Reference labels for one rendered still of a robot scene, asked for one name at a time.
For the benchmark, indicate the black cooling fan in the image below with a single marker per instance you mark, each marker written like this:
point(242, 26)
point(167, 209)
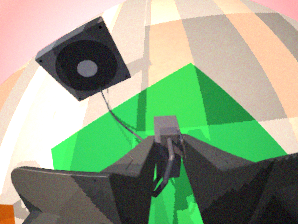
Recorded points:
point(84, 59)

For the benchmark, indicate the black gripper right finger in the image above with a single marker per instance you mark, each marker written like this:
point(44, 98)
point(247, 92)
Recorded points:
point(231, 190)

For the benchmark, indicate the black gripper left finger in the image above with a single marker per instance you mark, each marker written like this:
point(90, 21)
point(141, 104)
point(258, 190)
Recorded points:
point(119, 194)

